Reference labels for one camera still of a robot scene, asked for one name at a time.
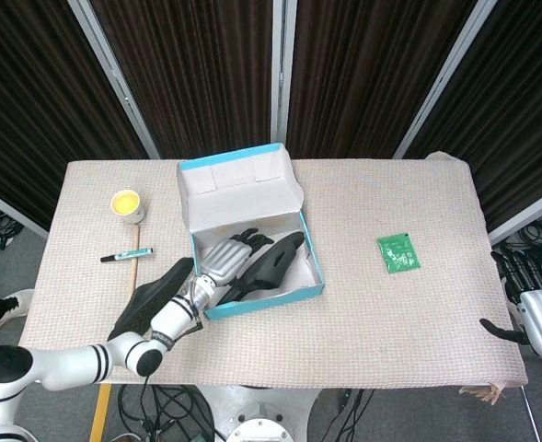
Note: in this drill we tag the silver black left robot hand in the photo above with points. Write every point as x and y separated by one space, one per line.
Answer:
224 262

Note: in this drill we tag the black shoe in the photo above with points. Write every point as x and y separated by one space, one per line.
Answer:
270 267
153 294

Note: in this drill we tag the teal cardboard shoe box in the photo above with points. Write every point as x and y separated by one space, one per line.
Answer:
238 198

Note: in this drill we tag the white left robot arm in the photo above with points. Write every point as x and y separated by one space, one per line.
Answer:
68 364

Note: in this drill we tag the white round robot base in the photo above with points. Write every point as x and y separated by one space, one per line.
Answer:
257 428

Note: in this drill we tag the light wooden stick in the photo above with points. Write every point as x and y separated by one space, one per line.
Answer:
134 271

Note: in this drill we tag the teal marker pen black cap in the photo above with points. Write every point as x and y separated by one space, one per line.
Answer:
128 254

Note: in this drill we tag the white paper cup yellow inside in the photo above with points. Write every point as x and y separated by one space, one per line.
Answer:
125 205

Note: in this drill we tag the beige waffle tablecloth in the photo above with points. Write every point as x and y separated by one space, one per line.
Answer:
367 322

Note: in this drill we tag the green foil packet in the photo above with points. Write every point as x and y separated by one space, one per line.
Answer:
399 253

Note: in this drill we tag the dark brown pleated curtain panel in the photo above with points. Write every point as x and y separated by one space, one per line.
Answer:
367 73
197 73
519 115
31 92

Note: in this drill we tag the white sneaker with black trouser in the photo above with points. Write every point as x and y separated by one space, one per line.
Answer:
15 301

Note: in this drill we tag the grey partition bottom rail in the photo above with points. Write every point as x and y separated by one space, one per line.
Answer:
528 214
13 211

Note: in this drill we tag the grey metal partition post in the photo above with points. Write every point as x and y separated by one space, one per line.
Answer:
118 83
283 78
441 83

